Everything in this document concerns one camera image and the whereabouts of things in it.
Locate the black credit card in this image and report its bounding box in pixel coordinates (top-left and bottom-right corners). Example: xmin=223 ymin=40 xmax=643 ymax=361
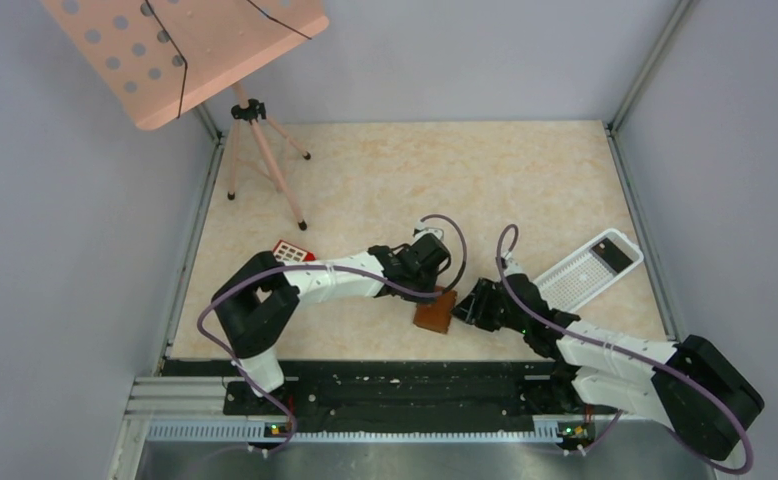
xmin=591 ymin=238 xmax=634 ymax=275

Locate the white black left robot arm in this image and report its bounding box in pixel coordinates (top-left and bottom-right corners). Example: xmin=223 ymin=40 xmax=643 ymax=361
xmin=211 ymin=227 xmax=451 ymax=397

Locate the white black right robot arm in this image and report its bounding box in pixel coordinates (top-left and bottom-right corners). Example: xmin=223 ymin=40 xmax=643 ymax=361
xmin=451 ymin=274 xmax=765 ymax=460

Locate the white plastic basket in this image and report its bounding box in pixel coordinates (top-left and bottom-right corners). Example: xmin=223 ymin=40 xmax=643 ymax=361
xmin=534 ymin=228 xmax=644 ymax=313

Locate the red block with white grid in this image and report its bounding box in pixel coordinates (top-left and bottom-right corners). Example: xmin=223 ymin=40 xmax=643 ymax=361
xmin=272 ymin=239 xmax=317 ymax=262

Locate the pink music stand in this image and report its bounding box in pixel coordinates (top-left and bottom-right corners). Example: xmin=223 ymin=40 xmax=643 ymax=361
xmin=42 ymin=0 xmax=329 ymax=230

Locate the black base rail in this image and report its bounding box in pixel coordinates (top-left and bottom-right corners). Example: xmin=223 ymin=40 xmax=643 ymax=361
xmin=161 ymin=360 xmax=614 ymax=437

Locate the aluminium frame rail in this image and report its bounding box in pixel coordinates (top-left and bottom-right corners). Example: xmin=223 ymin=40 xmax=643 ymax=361
xmin=606 ymin=0 xmax=702 ymax=134

